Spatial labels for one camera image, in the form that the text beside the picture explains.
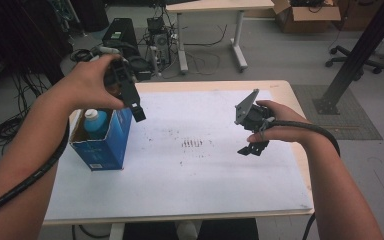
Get black computer tower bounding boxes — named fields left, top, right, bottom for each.
left=101, top=17, right=140, bottom=59

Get black metal post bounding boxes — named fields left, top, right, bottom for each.
left=312, top=0, right=384, bottom=116

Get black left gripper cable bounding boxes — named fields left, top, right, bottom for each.
left=0, top=118, right=72, bottom=224

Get coiled black cable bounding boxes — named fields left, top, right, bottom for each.
left=70, top=48, right=93, bottom=63

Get blue bottle with white cap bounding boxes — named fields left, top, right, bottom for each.
left=82, top=108, right=110, bottom=140

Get blue cardboard box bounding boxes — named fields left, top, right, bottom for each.
left=68, top=106, right=134, bottom=172

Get black office chair base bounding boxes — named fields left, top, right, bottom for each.
left=325, top=44, right=384, bottom=75

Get person's left hand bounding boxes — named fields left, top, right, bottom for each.
left=54, top=53, right=128, bottom=111

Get open grey computer tower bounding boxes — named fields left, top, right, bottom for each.
left=146, top=16, right=173, bottom=67

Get person's right hand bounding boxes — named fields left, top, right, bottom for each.
left=246, top=99, right=310, bottom=144

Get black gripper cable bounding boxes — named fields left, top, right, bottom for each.
left=0, top=118, right=72, bottom=224
left=263, top=119, right=342, bottom=240

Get white desk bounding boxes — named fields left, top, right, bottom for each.
left=165, top=0, right=276, bottom=75

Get bundle of black floor cables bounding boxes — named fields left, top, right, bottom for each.
left=0, top=71, right=48, bottom=157

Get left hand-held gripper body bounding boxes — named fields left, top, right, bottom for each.
left=92, top=45, right=159, bottom=83

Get white table leg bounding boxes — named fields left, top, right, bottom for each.
left=108, top=222, right=126, bottom=240

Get grey floor mat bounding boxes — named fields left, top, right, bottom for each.
left=291, top=84, right=384, bottom=141

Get open brown cardboard box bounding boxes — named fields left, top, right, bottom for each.
left=272, top=0, right=342, bottom=34

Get person's dark trousers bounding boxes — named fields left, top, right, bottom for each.
left=123, top=218, right=260, bottom=240

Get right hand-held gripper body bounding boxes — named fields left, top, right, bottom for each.
left=234, top=88, right=276, bottom=133

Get white table sheet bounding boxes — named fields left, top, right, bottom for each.
left=44, top=89, right=315, bottom=221

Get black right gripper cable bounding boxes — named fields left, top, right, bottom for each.
left=263, top=119, right=342, bottom=240

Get loose black floor cable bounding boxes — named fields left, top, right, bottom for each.
left=183, top=24, right=229, bottom=47

